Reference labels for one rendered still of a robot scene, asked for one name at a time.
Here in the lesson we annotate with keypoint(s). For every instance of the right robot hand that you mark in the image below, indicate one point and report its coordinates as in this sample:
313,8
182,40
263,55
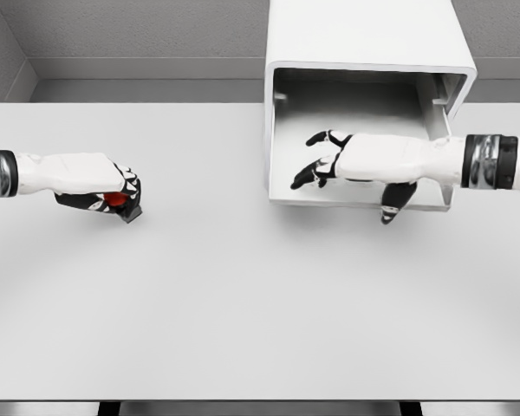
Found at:
381,157

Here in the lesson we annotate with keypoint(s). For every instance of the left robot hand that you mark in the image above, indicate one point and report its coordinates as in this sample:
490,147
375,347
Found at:
82,173

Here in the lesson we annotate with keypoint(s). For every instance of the white cabinet drawer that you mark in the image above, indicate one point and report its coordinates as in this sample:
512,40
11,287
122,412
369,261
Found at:
355,108

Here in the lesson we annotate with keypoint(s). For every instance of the red and black load switch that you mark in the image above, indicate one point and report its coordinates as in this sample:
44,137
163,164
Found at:
129,214

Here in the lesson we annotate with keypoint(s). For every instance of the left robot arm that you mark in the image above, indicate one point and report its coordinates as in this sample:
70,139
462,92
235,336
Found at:
4,174

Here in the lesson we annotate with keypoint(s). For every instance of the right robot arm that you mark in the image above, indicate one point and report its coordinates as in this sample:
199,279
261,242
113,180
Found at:
481,161

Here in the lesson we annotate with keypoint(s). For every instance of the white tabletop storage cabinet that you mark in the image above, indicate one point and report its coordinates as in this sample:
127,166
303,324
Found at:
364,34

